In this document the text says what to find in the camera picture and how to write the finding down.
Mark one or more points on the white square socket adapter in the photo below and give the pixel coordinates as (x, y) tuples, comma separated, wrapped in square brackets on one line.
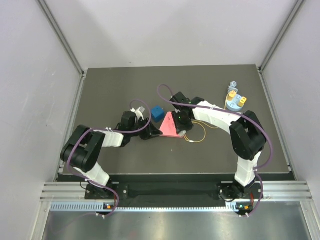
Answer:
[(181, 134)]

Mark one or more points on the yellow plug adapter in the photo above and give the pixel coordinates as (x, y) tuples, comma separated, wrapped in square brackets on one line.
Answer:
[(242, 102)]

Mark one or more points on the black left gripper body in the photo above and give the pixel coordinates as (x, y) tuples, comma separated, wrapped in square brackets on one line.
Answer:
[(144, 134)]

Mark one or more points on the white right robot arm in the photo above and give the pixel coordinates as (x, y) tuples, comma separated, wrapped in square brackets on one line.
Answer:
[(248, 138)]

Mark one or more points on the yellow charger with cable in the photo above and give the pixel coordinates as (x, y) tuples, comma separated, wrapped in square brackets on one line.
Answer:
[(212, 125)]

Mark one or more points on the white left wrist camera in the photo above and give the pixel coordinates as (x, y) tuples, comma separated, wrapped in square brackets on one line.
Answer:
[(139, 112)]

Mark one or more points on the blue cube power socket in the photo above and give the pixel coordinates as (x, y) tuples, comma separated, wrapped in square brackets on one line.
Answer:
[(157, 114)]

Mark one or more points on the grey slotted cable duct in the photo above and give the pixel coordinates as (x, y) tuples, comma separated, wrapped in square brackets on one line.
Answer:
[(107, 207)]

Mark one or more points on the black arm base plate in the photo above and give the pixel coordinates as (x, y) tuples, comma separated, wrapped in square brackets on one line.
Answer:
[(214, 190)]

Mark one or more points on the aluminium frame post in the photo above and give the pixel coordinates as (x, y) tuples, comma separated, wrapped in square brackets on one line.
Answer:
[(297, 6), (60, 35)]

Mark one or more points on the round light blue power strip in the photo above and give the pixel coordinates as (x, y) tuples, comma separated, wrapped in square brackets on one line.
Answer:
[(233, 97)]

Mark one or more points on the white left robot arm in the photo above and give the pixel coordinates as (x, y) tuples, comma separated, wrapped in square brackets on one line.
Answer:
[(83, 148)]

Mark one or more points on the right aluminium frame post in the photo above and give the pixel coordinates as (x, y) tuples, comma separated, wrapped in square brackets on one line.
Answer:
[(297, 6)]

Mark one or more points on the left aluminium frame post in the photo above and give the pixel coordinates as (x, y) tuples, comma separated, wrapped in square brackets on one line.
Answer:
[(60, 35)]

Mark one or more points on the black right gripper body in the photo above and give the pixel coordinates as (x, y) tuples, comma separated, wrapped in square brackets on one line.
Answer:
[(182, 123)]

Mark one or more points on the pink triangular power strip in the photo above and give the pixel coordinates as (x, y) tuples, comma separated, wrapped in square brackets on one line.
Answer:
[(168, 127)]

